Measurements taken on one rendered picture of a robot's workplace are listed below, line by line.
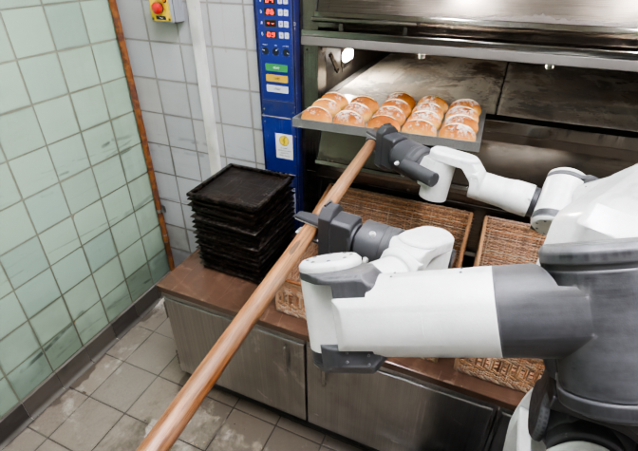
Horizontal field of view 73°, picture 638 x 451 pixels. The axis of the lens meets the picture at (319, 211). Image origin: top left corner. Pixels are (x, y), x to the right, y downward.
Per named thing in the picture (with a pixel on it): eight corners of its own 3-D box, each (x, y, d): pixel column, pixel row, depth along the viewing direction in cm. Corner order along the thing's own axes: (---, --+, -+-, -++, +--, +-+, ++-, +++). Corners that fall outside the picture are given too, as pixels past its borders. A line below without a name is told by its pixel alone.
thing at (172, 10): (164, 19, 167) (159, -10, 162) (185, 21, 164) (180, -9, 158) (151, 22, 161) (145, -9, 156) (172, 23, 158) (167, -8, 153)
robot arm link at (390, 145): (393, 162, 121) (424, 178, 112) (366, 171, 116) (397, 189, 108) (398, 120, 114) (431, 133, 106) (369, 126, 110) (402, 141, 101)
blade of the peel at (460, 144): (478, 152, 116) (480, 142, 114) (291, 126, 133) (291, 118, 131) (486, 110, 144) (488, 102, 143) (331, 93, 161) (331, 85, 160)
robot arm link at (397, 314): (290, 387, 48) (507, 397, 39) (272, 273, 47) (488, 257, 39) (327, 348, 58) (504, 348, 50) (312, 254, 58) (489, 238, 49)
